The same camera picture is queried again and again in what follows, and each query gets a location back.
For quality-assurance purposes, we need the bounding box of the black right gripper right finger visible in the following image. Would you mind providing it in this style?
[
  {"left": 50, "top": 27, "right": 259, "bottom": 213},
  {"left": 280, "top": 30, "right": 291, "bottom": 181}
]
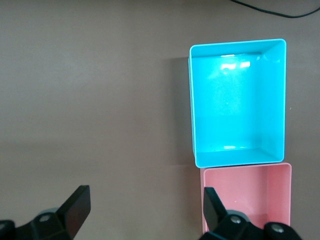
[{"left": 199, "top": 186, "right": 303, "bottom": 240}]

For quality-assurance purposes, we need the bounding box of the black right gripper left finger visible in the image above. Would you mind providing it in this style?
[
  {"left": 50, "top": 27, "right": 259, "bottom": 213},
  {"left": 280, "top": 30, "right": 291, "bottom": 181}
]
[{"left": 0, "top": 184, "right": 91, "bottom": 240}]

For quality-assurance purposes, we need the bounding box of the pink plastic bin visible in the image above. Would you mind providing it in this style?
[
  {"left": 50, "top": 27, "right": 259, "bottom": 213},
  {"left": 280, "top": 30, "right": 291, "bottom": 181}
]
[{"left": 199, "top": 162, "right": 293, "bottom": 235}]

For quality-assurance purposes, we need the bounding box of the blue plastic bin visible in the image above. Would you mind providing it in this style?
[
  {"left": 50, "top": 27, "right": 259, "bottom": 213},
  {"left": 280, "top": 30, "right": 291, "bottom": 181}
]
[{"left": 187, "top": 38, "right": 287, "bottom": 169}]

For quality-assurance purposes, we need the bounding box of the black cable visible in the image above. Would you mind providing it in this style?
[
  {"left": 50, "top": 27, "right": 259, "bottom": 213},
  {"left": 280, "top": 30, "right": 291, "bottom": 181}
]
[{"left": 229, "top": 0, "right": 320, "bottom": 19}]

